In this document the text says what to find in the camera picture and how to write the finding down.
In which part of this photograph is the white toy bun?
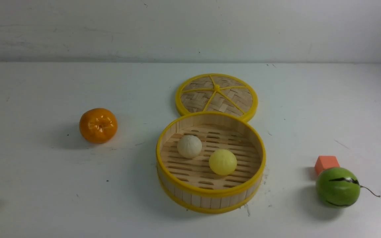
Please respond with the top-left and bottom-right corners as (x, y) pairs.
(177, 135), (202, 159)

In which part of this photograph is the woven bamboo steamer lid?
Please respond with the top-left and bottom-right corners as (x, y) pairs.
(174, 73), (258, 122)

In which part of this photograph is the bamboo steamer tray yellow rim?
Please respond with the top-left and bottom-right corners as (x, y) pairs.
(156, 112), (266, 214)

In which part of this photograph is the green toy watermelon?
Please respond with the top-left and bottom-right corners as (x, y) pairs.
(316, 167), (381, 208)

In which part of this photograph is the orange foam cube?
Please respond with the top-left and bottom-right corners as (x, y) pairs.
(314, 155), (340, 175)

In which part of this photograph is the yellow toy bun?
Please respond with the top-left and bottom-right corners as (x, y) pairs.
(208, 149), (237, 176)

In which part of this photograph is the orange toy tangerine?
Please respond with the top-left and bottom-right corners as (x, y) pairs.
(79, 107), (118, 144)

